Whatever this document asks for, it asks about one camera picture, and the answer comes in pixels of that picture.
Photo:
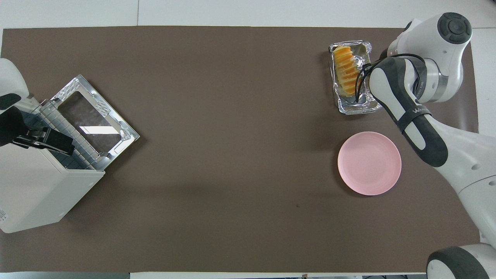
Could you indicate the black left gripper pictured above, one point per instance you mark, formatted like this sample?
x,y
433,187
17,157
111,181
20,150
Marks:
x,y
11,126

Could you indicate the yellow ridged bread loaf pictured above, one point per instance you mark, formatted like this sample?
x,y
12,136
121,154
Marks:
x,y
345,69

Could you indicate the aluminium foil tray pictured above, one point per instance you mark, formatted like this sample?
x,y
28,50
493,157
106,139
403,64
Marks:
x,y
362,106

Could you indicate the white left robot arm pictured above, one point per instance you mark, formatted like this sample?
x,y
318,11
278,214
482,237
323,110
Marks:
x,y
9,77

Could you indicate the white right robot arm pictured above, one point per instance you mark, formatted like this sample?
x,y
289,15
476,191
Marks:
x,y
410,104

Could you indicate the cream toaster oven body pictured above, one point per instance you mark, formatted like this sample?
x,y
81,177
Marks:
x,y
35,186

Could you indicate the glass oven door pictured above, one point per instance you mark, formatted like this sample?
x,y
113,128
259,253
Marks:
x,y
93,120

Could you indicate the brown table mat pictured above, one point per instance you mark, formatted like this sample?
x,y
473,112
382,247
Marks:
x,y
232,155

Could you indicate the pink round plate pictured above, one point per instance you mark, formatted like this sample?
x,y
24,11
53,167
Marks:
x,y
368,162

